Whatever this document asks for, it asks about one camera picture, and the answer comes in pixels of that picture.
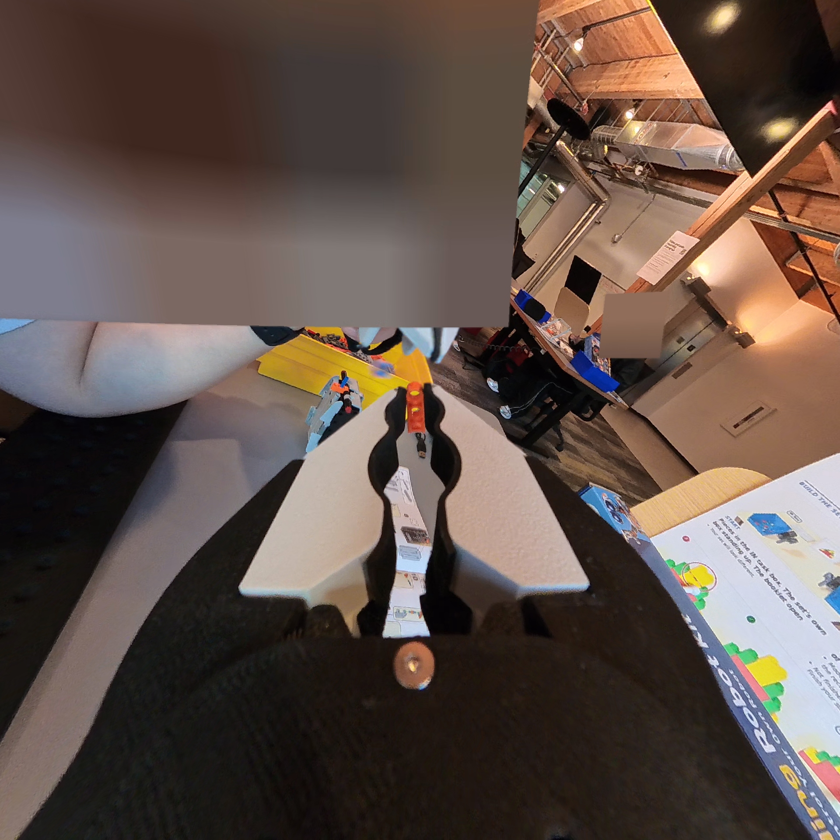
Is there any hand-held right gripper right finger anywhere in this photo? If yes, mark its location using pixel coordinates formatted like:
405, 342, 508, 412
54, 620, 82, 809
423, 385, 590, 637

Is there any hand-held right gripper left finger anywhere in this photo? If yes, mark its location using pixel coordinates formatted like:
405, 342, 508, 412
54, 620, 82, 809
239, 386, 409, 639

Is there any person's left forearm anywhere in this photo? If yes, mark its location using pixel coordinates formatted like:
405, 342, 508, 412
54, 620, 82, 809
0, 319, 263, 418

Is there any white instruction booklet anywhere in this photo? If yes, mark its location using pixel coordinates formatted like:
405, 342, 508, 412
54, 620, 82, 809
382, 465, 434, 639

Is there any yellow plastic bin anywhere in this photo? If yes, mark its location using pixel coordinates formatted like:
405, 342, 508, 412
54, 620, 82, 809
256, 327, 434, 412

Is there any long wooden table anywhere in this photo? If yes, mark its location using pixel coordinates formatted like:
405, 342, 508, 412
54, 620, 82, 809
511, 289, 629, 455

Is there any beige cardboard panel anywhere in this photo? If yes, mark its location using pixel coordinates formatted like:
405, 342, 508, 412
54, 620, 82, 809
554, 287, 589, 333

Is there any blue robot kit box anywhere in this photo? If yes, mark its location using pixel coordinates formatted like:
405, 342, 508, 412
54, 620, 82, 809
578, 483, 829, 840

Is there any black monitor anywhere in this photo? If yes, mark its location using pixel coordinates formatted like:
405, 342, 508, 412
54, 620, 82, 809
563, 255, 602, 307

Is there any black textured mat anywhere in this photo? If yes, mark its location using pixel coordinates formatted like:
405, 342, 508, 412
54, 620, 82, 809
0, 390, 189, 731

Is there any white paper notice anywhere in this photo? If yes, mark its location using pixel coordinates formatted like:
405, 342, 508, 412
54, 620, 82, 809
636, 229, 700, 285

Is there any black floor lamp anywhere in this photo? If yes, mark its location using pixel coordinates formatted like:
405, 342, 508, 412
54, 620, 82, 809
517, 98, 592, 199

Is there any white printed instruction sheet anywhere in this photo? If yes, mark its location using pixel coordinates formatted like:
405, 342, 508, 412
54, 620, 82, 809
648, 452, 840, 818

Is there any white wall label plate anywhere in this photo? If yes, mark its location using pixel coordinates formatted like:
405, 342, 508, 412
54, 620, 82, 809
720, 399, 770, 438

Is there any silver air duct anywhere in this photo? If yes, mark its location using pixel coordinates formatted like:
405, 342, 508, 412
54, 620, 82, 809
590, 121, 746, 173

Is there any wooden post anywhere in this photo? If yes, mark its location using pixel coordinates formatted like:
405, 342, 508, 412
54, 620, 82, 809
589, 104, 840, 330

